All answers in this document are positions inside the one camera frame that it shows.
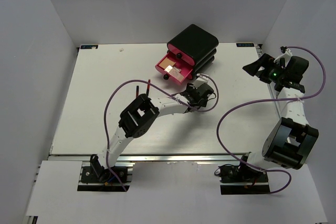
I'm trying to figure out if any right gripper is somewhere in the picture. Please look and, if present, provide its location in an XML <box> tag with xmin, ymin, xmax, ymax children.
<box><xmin>243</xmin><ymin>53</ymin><xmax>287</xmax><ymax>84</ymax></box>

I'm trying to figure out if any peach rectangular palette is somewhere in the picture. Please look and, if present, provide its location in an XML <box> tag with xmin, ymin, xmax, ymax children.
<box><xmin>165</xmin><ymin>65</ymin><xmax>181</xmax><ymax>78</ymax></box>

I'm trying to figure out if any square peach compact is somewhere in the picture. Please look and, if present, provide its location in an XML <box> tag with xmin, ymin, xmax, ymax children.
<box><xmin>159</xmin><ymin>58</ymin><xmax>176</xmax><ymax>69</ymax></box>

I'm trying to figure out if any black pink drawer organizer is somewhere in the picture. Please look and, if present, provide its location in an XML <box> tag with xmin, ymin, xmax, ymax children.
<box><xmin>155</xmin><ymin>24</ymin><xmax>219</xmax><ymax>84</ymax></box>

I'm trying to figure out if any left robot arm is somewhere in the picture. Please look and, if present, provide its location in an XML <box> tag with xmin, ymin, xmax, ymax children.
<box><xmin>90</xmin><ymin>83</ymin><xmax>218</xmax><ymax>182</ymax></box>

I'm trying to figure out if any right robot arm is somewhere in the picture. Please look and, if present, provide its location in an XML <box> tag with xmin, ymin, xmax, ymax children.
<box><xmin>237</xmin><ymin>49</ymin><xmax>319</xmax><ymax>182</ymax></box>

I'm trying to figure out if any right blue corner label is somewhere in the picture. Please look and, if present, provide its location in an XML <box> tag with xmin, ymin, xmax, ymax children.
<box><xmin>236</xmin><ymin>42</ymin><xmax>255</xmax><ymax>47</ymax></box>

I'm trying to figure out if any blue corner label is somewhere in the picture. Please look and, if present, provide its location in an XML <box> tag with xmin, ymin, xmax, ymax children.
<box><xmin>236</xmin><ymin>42</ymin><xmax>255</xmax><ymax>47</ymax></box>
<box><xmin>80</xmin><ymin>45</ymin><xmax>98</xmax><ymax>50</ymax></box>

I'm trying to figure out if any red lip gloss upright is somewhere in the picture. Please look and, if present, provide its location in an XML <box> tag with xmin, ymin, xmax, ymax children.
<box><xmin>146</xmin><ymin>79</ymin><xmax>151</xmax><ymax>95</ymax></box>

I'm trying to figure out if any left blue corner label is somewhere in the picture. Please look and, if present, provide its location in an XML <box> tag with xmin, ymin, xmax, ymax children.
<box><xmin>80</xmin><ymin>45</ymin><xmax>98</xmax><ymax>50</ymax></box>

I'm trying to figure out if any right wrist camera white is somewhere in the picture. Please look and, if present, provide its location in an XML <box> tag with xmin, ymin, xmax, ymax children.
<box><xmin>274</xmin><ymin>46</ymin><xmax>293</xmax><ymax>65</ymax></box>

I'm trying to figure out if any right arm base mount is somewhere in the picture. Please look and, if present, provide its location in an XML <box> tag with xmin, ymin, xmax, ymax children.
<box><xmin>214</xmin><ymin>164</ymin><xmax>270</xmax><ymax>195</ymax></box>

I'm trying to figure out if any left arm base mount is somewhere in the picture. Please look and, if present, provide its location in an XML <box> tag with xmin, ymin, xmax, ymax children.
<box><xmin>77</xmin><ymin>166</ymin><xmax>132</xmax><ymax>193</ymax></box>

